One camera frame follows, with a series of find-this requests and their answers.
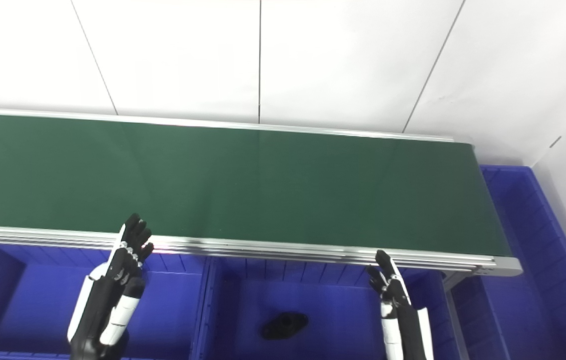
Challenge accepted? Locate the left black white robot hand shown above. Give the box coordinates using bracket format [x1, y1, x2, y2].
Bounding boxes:
[67, 213, 154, 360]

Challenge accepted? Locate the black flange part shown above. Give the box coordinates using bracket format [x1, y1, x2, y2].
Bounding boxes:
[262, 312, 309, 341]

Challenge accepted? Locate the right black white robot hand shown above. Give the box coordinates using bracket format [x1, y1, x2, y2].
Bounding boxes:
[367, 250, 434, 360]

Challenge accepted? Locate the aluminium conveyor leg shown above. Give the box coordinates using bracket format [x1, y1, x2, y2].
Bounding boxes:
[441, 272, 469, 360]

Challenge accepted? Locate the large blue plastic bin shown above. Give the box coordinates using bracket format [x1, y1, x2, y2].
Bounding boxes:
[450, 165, 566, 360]

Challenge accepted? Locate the green conveyor belt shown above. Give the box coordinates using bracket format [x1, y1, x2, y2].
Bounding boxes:
[0, 106, 523, 279]
[0, 112, 513, 259]

